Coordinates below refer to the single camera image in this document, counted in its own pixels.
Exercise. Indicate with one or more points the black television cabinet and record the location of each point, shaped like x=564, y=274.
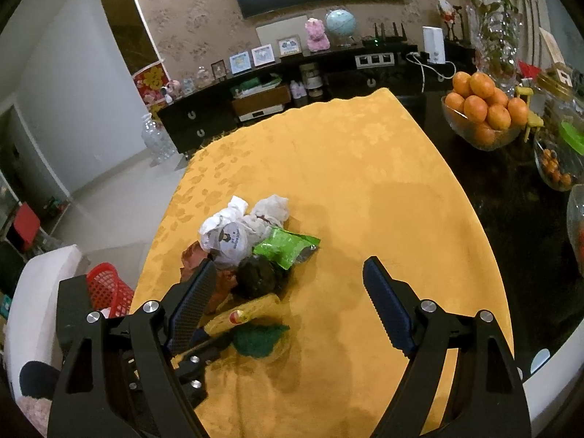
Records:
x=205, y=123

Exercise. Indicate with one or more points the pale blue desk globe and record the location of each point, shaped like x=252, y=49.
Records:
x=341, y=23

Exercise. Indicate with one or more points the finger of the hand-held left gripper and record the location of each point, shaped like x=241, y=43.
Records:
x=205, y=346

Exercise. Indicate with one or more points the dark ball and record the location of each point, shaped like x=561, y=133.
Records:
x=258, y=278

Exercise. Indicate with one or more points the glass snow globe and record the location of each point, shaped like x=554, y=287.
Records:
x=203, y=77

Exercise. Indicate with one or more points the yellow miniature chair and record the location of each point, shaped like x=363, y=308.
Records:
x=531, y=116

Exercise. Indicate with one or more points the colourful floor toys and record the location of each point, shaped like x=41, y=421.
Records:
x=54, y=205

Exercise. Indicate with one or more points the green fuzzy pad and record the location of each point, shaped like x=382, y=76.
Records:
x=258, y=340

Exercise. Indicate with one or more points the brown and white box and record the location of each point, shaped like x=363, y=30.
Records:
x=260, y=102

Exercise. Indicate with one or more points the white printed paper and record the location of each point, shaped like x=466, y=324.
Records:
x=230, y=237

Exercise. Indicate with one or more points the wooden photo frame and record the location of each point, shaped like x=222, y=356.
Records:
x=289, y=46

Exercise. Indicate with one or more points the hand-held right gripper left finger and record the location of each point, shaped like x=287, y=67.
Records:
x=194, y=305

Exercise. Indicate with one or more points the red envelope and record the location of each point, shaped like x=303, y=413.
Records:
x=529, y=69

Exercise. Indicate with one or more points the pile of oranges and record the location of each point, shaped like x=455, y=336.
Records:
x=483, y=100

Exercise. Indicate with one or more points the clear glass vessel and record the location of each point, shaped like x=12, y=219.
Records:
x=576, y=228

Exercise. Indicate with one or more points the red chair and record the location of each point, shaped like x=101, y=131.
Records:
x=26, y=226

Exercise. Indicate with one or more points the clear plastic water jug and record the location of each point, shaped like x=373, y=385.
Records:
x=157, y=141

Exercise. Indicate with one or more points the green packets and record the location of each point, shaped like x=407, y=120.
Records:
x=253, y=85

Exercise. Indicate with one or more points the red festive wall poster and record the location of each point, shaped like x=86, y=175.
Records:
x=150, y=82

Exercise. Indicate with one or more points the beige board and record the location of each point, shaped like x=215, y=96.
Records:
x=278, y=29

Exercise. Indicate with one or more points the white upright device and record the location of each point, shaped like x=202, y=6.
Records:
x=433, y=44

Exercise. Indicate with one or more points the red and white figurine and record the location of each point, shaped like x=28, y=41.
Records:
x=449, y=13

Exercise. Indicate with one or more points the stacked storage jars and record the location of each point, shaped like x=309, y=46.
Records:
x=311, y=77

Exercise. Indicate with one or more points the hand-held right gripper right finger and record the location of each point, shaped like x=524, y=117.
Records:
x=388, y=305

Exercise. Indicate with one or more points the dark photo frame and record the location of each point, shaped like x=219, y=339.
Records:
x=219, y=69

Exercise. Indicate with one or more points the small white bottles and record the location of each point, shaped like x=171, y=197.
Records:
x=298, y=89

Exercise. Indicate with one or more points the pink plush toy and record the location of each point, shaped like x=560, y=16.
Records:
x=317, y=34

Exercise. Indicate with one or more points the red plastic mesh basket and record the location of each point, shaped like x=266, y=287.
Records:
x=107, y=287

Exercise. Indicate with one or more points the green snack wrapper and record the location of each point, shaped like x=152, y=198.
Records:
x=285, y=246

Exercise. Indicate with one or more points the yellow wrapper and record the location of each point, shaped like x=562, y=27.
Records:
x=255, y=308

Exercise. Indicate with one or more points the white card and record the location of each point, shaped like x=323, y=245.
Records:
x=551, y=44

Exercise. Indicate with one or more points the yellow patterned tablecloth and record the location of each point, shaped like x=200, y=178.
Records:
x=342, y=169

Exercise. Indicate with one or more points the dark cloth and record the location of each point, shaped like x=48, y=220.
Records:
x=39, y=378

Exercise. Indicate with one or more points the white triple photo frame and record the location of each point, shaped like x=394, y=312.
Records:
x=375, y=60

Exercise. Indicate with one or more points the brown paper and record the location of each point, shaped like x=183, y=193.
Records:
x=191, y=260

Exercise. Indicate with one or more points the glass bowl of small fruit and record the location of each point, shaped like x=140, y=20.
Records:
x=554, y=166

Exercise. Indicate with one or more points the white cushioned daybed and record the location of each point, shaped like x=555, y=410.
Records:
x=41, y=292

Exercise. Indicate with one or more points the green lidded container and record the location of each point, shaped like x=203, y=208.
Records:
x=572, y=137

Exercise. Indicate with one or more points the black wifi router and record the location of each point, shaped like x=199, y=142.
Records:
x=385, y=41

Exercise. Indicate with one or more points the glass vase with plants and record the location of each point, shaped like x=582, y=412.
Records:
x=499, y=41

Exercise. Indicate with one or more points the glass jar with gold lid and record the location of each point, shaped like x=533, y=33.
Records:
x=559, y=86

